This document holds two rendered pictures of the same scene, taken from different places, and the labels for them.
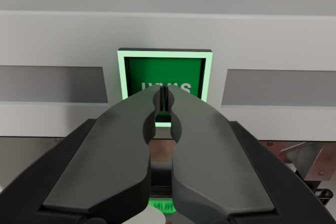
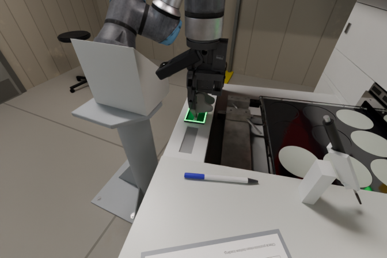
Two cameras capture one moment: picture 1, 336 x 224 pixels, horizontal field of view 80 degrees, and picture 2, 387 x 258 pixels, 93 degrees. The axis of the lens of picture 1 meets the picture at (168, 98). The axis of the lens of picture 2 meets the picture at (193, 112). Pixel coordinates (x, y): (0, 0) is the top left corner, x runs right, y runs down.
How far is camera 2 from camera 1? 0.46 m
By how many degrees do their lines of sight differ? 63
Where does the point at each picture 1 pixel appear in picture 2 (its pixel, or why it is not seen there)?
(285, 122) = not seen: hidden behind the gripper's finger
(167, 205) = (278, 143)
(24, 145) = not seen: hidden behind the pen
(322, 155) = (236, 99)
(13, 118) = (198, 148)
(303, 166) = (245, 103)
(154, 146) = (239, 147)
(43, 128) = (203, 143)
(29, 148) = not seen: hidden behind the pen
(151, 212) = (288, 151)
